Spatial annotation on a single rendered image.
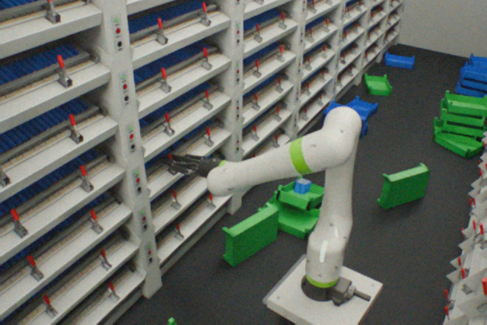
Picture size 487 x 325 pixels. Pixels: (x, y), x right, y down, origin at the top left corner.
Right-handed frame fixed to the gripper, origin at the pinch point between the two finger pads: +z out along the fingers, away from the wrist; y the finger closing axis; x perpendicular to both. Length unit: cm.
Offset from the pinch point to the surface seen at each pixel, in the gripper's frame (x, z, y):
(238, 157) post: -25, 1, 49
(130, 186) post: 3.2, -2.8, -26.5
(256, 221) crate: -43, -22, 25
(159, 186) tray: -7.1, -0.5, -10.4
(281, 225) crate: -60, -24, 46
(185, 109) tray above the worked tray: 15.6, 2.0, 15.9
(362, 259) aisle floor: -69, -68, 48
